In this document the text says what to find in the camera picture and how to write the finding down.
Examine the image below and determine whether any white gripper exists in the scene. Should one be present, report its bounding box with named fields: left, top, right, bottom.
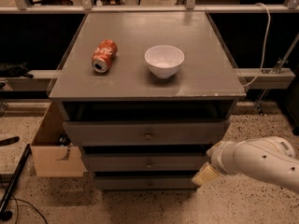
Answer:
left=192, top=141, right=240, bottom=186

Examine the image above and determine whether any grey drawer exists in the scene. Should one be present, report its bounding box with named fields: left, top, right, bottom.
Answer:
left=82, top=153, right=209, bottom=172
left=63, top=119, right=230, bottom=147
left=94, top=176, right=199, bottom=190

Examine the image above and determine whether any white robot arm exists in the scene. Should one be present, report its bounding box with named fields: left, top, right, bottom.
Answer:
left=192, top=136, right=299, bottom=193

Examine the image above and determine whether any grey top drawer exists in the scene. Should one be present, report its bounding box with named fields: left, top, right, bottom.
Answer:
left=63, top=119, right=230, bottom=147

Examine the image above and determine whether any grey bottom drawer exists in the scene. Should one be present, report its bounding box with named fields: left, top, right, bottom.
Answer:
left=94, top=176, right=199, bottom=190

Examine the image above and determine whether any grey drawer cabinet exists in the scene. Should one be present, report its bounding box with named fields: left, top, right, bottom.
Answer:
left=50, top=11, right=246, bottom=179

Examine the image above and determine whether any white bowl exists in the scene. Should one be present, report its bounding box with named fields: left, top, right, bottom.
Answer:
left=144, top=45, right=185, bottom=78

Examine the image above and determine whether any orange soda can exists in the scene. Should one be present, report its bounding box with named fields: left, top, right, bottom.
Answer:
left=92, top=39, right=118, bottom=73

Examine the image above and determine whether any cardboard box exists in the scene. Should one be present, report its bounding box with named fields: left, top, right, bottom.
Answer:
left=31, top=103, right=85, bottom=177

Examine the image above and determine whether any black pole on floor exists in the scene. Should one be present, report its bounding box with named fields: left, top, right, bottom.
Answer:
left=0, top=145, right=31, bottom=219

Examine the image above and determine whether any black object on ledge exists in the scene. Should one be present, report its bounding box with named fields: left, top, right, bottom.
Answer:
left=0, top=63, right=34, bottom=78

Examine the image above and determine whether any white cable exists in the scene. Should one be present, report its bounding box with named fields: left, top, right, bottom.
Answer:
left=242, top=2, right=272, bottom=89

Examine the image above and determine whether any metal railing frame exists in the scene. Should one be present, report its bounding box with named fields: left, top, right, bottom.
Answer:
left=0, top=0, right=299, bottom=14

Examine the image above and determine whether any black cable on floor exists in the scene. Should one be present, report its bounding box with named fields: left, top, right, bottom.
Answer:
left=0, top=175, right=50, bottom=224

